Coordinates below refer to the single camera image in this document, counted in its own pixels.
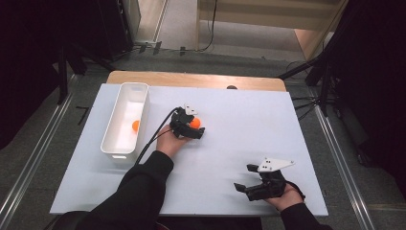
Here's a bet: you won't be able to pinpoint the white board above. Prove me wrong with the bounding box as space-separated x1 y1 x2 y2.
49 82 329 218

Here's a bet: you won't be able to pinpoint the hanging black cable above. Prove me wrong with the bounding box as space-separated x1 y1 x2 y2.
194 0 219 53

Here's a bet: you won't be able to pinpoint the orange ball with black mark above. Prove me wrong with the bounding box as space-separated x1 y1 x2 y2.
189 116 203 130

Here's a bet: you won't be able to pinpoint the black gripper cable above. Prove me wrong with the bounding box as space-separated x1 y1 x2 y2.
285 180 306 203
133 106 180 168

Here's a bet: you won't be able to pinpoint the metal floor rail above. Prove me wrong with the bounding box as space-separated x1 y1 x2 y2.
0 74 79 226
313 104 377 230

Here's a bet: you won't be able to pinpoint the person's right hand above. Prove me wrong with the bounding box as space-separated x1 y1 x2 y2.
263 183 305 213

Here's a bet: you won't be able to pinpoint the white plastic bin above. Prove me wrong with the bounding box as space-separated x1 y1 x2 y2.
100 81 151 163

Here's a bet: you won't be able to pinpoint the person's left hand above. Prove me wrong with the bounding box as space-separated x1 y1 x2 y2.
155 124 190 159

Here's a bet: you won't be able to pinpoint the light wooden shelf unit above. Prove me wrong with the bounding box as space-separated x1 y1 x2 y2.
194 0 350 61

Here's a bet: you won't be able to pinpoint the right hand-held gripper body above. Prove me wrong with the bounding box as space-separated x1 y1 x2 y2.
246 156 296 202

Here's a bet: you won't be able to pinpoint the black cabinet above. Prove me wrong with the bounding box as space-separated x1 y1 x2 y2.
95 0 142 61

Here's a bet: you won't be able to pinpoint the black metal stand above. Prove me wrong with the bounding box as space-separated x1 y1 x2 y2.
277 0 365 118
56 39 118 105

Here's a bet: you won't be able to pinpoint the black floor cables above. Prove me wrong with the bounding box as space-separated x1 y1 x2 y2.
290 95 321 122

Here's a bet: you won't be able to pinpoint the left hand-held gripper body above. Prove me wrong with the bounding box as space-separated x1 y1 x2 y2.
169 103 199 139

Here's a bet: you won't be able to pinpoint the wooden table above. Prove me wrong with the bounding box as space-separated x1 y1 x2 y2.
105 70 287 93

